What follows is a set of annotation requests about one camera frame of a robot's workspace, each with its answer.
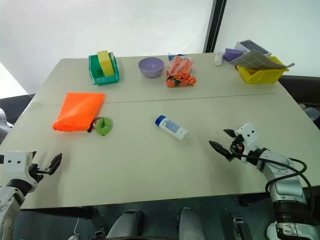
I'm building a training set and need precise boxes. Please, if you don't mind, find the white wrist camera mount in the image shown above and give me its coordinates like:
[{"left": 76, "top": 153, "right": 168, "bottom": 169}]
[
  {"left": 3, "top": 150, "right": 39, "bottom": 193},
  {"left": 234, "top": 122, "right": 259, "bottom": 164}
]

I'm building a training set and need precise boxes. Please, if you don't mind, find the dark seat behind table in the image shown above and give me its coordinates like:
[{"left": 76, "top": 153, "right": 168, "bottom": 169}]
[{"left": 276, "top": 74, "right": 320, "bottom": 106}]

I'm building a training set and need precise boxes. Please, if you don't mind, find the black sofa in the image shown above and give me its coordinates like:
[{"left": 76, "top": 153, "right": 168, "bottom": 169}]
[{"left": 0, "top": 93, "right": 36, "bottom": 126}]

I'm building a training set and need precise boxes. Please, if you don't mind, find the thin white cable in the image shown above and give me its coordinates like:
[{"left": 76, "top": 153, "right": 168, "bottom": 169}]
[{"left": 66, "top": 216, "right": 81, "bottom": 240}]

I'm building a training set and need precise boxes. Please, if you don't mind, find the small white tube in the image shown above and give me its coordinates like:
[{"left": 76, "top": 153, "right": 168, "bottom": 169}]
[{"left": 214, "top": 51, "right": 225, "bottom": 67}]

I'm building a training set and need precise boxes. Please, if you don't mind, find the orange cloth bag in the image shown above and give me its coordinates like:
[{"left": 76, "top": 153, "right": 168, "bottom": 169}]
[{"left": 51, "top": 91, "right": 106, "bottom": 133}]

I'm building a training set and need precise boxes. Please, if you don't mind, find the dark window frame post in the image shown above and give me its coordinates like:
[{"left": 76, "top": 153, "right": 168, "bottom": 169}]
[{"left": 202, "top": 0, "right": 227, "bottom": 54}]

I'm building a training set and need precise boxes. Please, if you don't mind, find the green fabric pull ring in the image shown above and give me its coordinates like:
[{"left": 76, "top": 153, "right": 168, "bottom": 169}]
[{"left": 95, "top": 116, "right": 114, "bottom": 137}]

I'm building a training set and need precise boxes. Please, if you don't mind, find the grey checked cloth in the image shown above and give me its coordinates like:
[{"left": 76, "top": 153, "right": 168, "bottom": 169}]
[{"left": 229, "top": 49, "right": 287, "bottom": 71}]

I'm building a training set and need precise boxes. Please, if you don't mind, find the grey rounded robot knee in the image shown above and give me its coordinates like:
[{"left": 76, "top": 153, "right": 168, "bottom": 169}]
[
  {"left": 178, "top": 207, "right": 206, "bottom": 240},
  {"left": 105, "top": 210, "right": 145, "bottom": 240}
]

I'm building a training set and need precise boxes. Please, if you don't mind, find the yellow sponge block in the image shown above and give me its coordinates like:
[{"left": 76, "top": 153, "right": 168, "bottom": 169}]
[{"left": 96, "top": 50, "right": 116, "bottom": 77}]

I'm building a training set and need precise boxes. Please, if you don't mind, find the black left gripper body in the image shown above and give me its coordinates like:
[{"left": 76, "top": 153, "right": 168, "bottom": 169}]
[{"left": 28, "top": 163, "right": 54, "bottom": 185}]

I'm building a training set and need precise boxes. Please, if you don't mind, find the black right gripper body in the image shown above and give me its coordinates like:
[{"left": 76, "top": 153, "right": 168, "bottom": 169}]
[{"left": 229, "top": 134, "right": 245, "bottom": 161}]

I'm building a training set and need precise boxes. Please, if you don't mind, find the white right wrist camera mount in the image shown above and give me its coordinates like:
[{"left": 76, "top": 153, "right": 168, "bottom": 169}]
[{"left": 234, "top": 122, "right": 259, "bottom": 164}]

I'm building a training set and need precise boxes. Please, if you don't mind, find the green plastic bin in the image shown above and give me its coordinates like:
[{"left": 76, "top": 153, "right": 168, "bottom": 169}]
[{"left": 88, "top": 51, "right": 121, "bottom": 87}]

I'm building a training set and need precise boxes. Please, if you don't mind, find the white bottle with blue cap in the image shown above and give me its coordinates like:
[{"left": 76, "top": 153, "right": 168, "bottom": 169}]
[{"left": 154, "top": 115, "right": 189, "bottom": 142}]

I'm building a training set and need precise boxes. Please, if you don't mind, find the grey cloth bundle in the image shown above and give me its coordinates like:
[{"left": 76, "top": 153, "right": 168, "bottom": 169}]
[{"left": 0, "top": 108, "right": 14, "bottom": 146}]

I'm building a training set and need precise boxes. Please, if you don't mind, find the purple bowl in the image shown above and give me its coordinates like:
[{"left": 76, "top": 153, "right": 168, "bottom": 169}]
[{"left": 137, "top": 56, "right": 165, "bottom": 79}]

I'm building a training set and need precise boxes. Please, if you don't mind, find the white cardboard box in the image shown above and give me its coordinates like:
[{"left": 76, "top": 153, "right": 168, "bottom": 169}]
[{"left": 234, "top": 38, "right": 273, "bottom": 58}]

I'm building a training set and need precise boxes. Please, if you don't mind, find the yellow plastic bin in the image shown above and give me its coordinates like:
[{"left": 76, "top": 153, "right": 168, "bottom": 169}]
[{"left": 235, "top": 55, "right": 291, "bottom": 85}]

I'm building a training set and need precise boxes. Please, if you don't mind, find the black drawstring cord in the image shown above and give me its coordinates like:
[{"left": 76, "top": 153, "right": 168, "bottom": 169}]
[{"left": 87, "top": 116, "right": 101, "bottom": 134}]

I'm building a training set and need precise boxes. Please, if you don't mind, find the clear bag of toy vegetables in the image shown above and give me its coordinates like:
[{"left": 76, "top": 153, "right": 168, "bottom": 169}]
[{"left": 165, "top": 52, "right": 198, "bottom": 89}]

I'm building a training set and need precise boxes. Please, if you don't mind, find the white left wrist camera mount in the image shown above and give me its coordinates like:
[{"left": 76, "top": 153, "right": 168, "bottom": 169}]
[{"left": 3, "top": 150, "right": 39, "bottom": 193}]

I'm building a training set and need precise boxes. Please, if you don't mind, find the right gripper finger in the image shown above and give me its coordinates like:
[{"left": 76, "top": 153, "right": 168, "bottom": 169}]
[
  {"left": 222, "top": 128, "right": 237, "bottom": 139},
  {"left": 208, "top": 140, "right": 234, "bottom": 161}
]

